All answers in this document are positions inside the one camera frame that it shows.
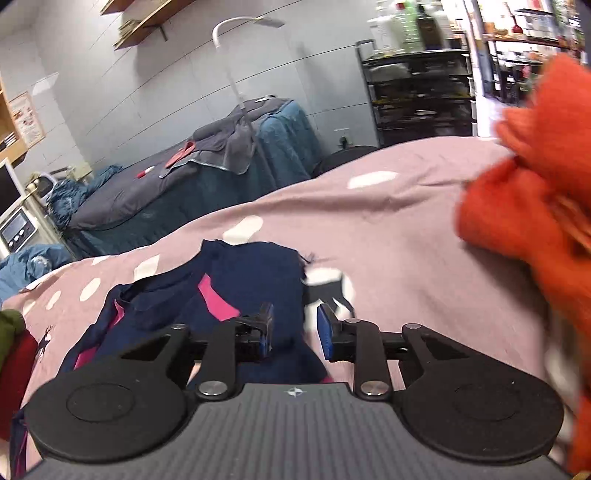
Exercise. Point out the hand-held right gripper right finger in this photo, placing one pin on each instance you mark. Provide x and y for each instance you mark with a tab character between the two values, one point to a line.
325	338

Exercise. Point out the grey towel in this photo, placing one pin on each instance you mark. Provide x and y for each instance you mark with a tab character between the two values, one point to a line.
231	143

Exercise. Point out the silver countertop appliance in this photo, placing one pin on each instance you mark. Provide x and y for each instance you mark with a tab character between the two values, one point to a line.
17	228

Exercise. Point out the white floor lamp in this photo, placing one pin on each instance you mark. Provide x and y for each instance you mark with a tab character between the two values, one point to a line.
221	27

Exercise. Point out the dark bottle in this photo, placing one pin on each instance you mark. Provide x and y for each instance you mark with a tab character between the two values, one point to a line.
429	30

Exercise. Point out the navy cartoon print sweater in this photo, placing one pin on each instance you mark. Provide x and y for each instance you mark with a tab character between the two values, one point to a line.
240	277

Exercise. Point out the wall poster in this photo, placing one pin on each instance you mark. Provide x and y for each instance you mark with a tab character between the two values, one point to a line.
27	119

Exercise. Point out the green folded knit garment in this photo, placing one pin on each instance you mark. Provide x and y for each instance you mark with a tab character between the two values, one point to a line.
10	330

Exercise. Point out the red folded knit garment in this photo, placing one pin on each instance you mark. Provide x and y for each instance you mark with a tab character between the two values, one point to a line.
16	387

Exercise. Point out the light blue crumpled cloth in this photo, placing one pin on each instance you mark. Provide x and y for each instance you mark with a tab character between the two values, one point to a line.
32	272

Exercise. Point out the small red white item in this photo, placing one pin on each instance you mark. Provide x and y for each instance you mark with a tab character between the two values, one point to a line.
144	173

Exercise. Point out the orange knit garment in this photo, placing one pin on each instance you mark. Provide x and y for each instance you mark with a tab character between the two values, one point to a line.
531	207

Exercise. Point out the pink polka dot blanket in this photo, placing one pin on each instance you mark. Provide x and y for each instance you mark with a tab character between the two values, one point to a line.
392	230

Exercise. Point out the black trolley rack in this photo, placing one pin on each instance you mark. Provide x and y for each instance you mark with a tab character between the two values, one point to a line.
420	101

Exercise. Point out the display shelf with goods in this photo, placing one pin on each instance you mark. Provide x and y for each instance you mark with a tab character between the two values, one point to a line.
521	46

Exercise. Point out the wooden shelf cabinet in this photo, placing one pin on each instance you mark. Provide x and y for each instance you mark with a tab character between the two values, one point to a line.
9	134

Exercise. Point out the green bottle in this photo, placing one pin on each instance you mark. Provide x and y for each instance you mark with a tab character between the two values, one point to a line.
404	25

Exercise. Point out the red flat item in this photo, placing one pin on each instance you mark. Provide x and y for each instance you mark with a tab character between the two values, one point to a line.
181	154

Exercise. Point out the wooden wall shelves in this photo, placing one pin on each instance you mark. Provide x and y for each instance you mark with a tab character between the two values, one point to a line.
143	27

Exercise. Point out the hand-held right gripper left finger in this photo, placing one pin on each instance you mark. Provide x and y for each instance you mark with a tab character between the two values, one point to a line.
267	333

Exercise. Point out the white framed monitor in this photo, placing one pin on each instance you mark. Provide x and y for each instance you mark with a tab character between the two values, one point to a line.
8	189

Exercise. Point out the white bottle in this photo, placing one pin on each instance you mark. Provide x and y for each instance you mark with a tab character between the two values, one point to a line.
381	27

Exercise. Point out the massage bed with grey sheet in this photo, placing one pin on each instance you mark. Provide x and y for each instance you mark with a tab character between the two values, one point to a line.
129	194

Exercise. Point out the blue cloth pile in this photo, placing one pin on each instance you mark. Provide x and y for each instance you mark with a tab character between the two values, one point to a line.
78	194

